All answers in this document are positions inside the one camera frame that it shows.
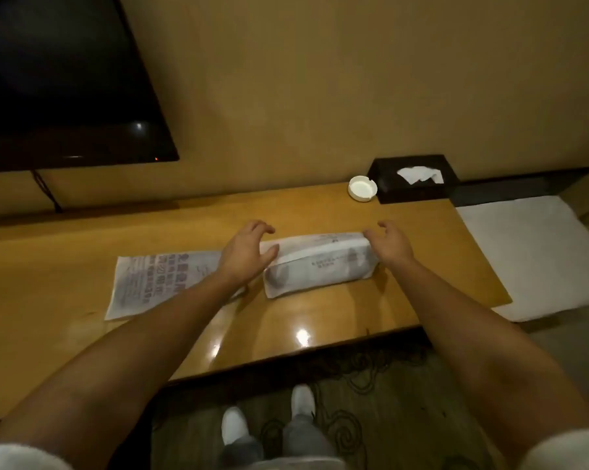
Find person's grey trousers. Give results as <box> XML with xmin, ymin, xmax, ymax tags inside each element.
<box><xmin>218</xmin><ymin>415</ymin><xmax>346</xmax><ymax>470</ymax></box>

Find person's right forearm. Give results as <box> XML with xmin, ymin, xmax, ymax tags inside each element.
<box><xmin>386</xmin><ymin>257</ymin><xmax>589</xmax><ymax>461</ymax></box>

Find person's white shoe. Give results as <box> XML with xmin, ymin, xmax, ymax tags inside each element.
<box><xmin>291</xmin><ymin>384</ymin><xmax>317</xmax><ymax>420</ymax></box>
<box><xmin>220</xmin><ymin>406</ymin><xmax>249</xmax><ymax>446</ymax></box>

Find person's left white sleeve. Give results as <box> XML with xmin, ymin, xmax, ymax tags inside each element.
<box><xmin>0</xmin><ymin>442</ymin><xmax>76</xmax><ymax>470</ymax></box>

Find dark wooden headboard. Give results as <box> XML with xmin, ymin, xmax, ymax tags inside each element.
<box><xmin>450</xmin><ymin>167</ymin><xmax>589</xmax><ymax>208</ymax></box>

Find person's left hand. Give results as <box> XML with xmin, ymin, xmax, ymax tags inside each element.
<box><xmin>216</xmin><ymin>219</ymin><xmax>280</xmax><ymax>290</ymax></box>

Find black flat screen television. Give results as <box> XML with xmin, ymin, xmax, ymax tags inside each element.
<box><xmin>0</xmin><ymin>0</ymin><xmax>180</xmax><ymax>173</ymax></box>

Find person's white sleeve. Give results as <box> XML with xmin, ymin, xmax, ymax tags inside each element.
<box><xmin>519</xmin><ymin>428</ymin><xmax>589</xmax><ymax>470</ymax></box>
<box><xmin>0</xmin><ymin>442</ymin><xmax>76</xmax><ymax>470</ymax></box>

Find white tissue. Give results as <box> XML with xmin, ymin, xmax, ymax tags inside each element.
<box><xmin>396</xmin><ymin>166</ymin><xmax>445</xmax><ymax>185</ymax></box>

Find white bed sheet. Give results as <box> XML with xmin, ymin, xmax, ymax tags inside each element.
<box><xmin>455</xmin><ymin>195</ymin><xmax>589</xmax><ymax>322</ymax></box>

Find black tissue box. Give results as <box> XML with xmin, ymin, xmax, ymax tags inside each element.
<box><xmin>367</xmin><ymin>154</ymin><xmax>460</xmax><ymax>205</ymax></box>

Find person's left forearm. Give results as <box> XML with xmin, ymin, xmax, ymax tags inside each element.
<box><xmin>0</xmin><ymin>270</ymin><xmax>248</xmax><ymax>470</ymax></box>

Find person's right white shoe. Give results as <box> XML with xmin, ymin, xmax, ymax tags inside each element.
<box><xmin>291</xmin><ymin>384</ymin><xmax>317</xmax><ymax>420</ymax></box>

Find person's right white sleeve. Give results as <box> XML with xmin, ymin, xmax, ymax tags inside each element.
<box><xmin>519</xmin><ymin>428</ymin><xmax>589</xmax><ymax>470</ymax></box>

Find flat white printed bag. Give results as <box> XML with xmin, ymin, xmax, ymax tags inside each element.
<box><xmin>104</xmin><ymin>250</ymin><xmax>248</xmax><ymax>321</ymax></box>

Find black television cable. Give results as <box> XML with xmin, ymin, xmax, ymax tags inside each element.
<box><xmin>30</xmin><ymin>169</ymin><xmax>64</xmax><ymax>214</ymax></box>

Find white printed bag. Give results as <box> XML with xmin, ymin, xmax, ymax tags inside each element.
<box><xmin>259</xmin><ymin>232</ymin><xmax>379</xmax><ymax>299</ymax></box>
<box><xmin>104</xmin><ymin>250</ymin><xmax>248</xmax><ymax>321</ymax></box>

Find person's left white shoe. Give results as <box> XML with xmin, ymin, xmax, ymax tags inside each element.
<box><xmin>220</xmin><ymin>406</ymin><xmax>249</xmax><ymax>446</ymax></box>

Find person's right hand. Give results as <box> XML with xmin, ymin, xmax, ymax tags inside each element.
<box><xmin>362</xmin><ymin>219</ymin><xmax>416</xmax><ymax>270</ymax></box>

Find white round ashtray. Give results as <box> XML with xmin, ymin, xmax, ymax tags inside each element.
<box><xmin>348</xmin><ymin>175</ymin><xmax>378</xmax><ymax>201</ymax></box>

